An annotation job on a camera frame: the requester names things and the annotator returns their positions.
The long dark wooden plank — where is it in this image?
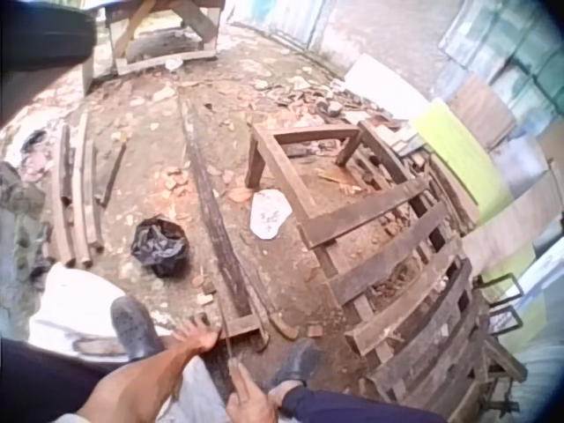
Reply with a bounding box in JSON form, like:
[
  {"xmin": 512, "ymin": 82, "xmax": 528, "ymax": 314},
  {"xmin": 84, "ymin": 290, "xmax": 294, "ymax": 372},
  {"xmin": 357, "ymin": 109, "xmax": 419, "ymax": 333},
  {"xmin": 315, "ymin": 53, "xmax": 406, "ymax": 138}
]
[{"xmin": 169, "ymin": 94, "xmax": 272, "ymax": 423}]

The black tyre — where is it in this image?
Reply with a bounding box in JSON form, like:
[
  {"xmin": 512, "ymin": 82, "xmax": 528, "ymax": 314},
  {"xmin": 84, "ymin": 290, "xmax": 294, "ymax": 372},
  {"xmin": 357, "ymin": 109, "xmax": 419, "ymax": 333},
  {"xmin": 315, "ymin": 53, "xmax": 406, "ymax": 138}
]
[{"xmin": 0, "ymin": 0, "xmax": 98, "ymax": 72}]

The person's left hand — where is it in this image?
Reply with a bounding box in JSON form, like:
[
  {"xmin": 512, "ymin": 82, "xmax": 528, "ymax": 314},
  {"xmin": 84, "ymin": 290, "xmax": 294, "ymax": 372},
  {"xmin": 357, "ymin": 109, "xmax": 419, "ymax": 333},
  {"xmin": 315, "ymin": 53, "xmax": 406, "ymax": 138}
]
[{"xmin": 172, "ymin": 317, "xmax": 221, "ymax": 356}]

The pile of brick fragments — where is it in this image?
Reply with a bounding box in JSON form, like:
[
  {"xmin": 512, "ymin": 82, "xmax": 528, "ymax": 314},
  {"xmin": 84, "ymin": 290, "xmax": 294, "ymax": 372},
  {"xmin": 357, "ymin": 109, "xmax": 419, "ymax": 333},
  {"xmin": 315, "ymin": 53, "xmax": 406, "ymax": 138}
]
[{"xmin": 152, "ymin": 164, "xmax": 196, "ymax": 200}]

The green board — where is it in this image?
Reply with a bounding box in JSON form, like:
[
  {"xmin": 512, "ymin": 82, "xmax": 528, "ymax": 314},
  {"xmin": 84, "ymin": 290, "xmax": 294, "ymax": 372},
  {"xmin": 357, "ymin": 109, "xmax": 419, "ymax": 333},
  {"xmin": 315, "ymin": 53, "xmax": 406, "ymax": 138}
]
[{"xmin": 409, "ymin": 98, "xmax": 516, "ymax": 226}]

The black plastic bag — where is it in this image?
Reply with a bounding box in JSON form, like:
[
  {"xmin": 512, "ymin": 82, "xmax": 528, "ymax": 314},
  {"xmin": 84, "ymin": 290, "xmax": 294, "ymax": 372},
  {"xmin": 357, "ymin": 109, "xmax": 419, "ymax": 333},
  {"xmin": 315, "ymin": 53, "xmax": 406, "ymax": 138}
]
[{"xmin": 130, "ymin": 215, "xmax": 190, "ymax": 278}]

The white board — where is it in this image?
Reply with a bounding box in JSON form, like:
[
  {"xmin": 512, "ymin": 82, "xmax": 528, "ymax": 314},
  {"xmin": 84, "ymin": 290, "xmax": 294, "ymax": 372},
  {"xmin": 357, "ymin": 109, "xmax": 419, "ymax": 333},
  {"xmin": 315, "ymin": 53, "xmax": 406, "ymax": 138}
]
[{"xmin": 342, "ymin": 54, "xmax": 432, "ymax": 121}]

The row of leaning panels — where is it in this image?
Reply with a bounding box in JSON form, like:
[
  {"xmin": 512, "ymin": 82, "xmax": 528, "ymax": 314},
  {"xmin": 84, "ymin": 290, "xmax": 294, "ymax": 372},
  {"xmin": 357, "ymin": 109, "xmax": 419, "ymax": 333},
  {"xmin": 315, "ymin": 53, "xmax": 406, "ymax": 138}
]
[{"xmin": 434, "ymin": 0, "xmax": 564, "ymax": 283}]

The open wooden frame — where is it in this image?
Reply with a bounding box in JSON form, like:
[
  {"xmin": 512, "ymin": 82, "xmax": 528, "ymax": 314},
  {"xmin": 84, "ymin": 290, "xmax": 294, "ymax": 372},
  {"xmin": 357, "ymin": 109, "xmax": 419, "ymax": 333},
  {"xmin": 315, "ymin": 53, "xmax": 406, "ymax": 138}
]
[{"xmin": 244, "ymin": 122, "xmax": 435, "ymax": 250}]

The wooden sawhorse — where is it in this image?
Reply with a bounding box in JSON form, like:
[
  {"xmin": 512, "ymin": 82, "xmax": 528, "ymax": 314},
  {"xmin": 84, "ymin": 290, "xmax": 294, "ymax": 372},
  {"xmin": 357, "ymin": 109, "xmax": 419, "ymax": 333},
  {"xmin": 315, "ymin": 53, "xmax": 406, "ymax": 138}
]
[{"xmin": 478, "ymin": 333, "xmax": 530, "ymax": 413}]

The white sack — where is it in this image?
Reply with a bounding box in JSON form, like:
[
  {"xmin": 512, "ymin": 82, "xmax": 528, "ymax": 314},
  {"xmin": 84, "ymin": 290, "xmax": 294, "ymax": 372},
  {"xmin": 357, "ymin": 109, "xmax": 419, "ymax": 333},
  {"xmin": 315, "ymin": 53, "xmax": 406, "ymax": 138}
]
[{"xmin": 26, "ymin": 262, "xmax": 133, "ymax": 353}]

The thin wooden stick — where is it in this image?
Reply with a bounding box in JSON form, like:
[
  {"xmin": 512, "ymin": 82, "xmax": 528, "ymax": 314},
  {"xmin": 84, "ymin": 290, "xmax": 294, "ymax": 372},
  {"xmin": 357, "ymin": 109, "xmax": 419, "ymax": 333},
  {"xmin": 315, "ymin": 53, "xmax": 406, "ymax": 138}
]
[{"xmin": 98, "ymin": 142, "xmax": 129, "ymax": 209}]

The person's right hand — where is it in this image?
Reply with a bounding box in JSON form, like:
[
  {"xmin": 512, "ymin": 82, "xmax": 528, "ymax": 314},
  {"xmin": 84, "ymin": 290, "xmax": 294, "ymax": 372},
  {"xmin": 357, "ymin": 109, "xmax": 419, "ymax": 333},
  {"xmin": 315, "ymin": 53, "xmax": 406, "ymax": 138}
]
[{"xmin": 226, "ymin": 366, "xmax": 279, "ymax": 423}]

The grey mottled heap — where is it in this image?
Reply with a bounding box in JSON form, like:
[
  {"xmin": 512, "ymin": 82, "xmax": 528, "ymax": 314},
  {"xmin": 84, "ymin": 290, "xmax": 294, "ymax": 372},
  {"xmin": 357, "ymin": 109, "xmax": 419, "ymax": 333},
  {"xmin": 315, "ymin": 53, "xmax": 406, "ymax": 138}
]
[{"xmin": 0, "ymin": 160, "xmax": 53, "ymax": 278}]

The short wooden block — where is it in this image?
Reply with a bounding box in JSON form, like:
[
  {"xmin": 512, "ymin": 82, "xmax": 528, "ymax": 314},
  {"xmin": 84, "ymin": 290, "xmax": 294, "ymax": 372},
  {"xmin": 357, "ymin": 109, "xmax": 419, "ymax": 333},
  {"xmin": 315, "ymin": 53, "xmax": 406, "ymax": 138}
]
[{"xmin": 219, "ymin": 311, "xmax": 271, "ymax": 350}]

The heap of rubble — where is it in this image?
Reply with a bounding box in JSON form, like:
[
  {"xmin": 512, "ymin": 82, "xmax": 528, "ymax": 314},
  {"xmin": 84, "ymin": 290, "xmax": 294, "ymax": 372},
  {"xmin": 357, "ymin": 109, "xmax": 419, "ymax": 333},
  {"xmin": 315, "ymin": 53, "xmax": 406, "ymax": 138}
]
[{"xmin": 244, "ymin": 73, "xmax": 374, "ymax": 130}]

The wooden workbench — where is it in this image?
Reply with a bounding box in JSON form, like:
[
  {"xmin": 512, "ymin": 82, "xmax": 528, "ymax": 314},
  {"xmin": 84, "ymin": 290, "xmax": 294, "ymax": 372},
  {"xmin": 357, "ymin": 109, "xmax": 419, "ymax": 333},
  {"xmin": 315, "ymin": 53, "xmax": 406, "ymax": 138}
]
[{"xmin": 81, "ymin": 0, "xmax": 222, "ymax": 94}]

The black metal frame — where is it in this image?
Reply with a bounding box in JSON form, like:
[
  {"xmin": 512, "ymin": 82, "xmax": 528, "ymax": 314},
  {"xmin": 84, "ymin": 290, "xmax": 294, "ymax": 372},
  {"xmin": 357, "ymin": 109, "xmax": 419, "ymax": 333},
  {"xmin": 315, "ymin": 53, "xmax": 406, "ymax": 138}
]
[{"xmin": 473, "ymin": 271, "xmax": 526, "ymax": 338}]

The stack of wooden pallets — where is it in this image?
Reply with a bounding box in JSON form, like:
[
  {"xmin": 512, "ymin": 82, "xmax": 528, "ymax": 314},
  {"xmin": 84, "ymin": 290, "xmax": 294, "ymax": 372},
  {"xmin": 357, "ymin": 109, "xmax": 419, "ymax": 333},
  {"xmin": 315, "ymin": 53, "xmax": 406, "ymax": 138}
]
[{"xmin": 324, "ymin": 193, "xmax": 501, "ymax": 423}]

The weathered wooden slat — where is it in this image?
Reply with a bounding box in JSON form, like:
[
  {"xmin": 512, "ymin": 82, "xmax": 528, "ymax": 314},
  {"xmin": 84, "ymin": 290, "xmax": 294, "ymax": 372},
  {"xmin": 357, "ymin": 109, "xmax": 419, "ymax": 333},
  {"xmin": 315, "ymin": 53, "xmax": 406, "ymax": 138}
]
[
  {"xmin": 71, "ymin": 112, "xmax": 94, "ymax": 268},
  {"xmin": 50, "ymin": 124, "xmax": 77, "ymax": 268},
  {"xmin": 85, "ymin": 137, "xmax": 106, "ymax": 253}
]

